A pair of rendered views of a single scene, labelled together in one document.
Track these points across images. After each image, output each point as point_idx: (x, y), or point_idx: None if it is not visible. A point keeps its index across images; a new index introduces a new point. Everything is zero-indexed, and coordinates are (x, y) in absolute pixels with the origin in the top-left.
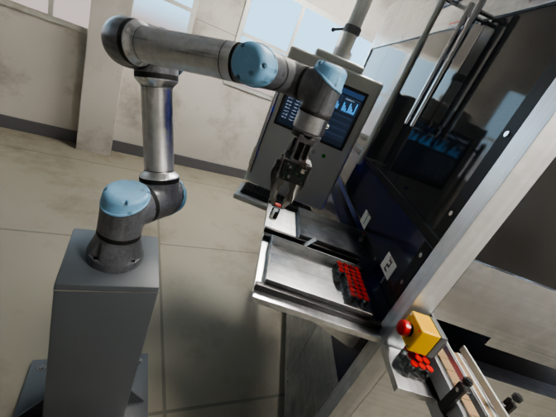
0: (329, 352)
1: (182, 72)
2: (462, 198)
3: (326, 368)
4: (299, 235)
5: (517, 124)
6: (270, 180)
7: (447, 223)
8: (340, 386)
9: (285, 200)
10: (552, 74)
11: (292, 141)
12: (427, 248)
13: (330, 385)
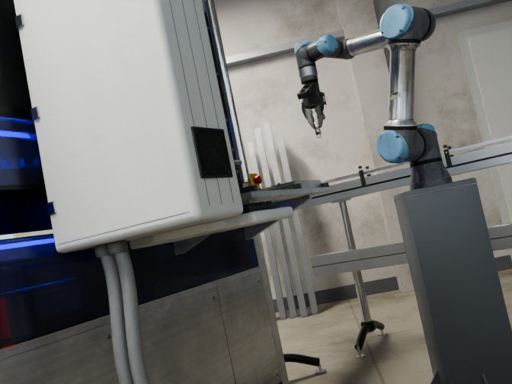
0: (244, 277)
1: (383, 36)
2: (224, 110)
3: (251, 285)
4: (257, 190)
5: (216, 68)
6: (322, 111)
7: (228, 126)
8: (260, 263)
9: (313, 123)
10: (212, 46)
11: (314, 84)
12: (232, 144)
13: (258, 278)
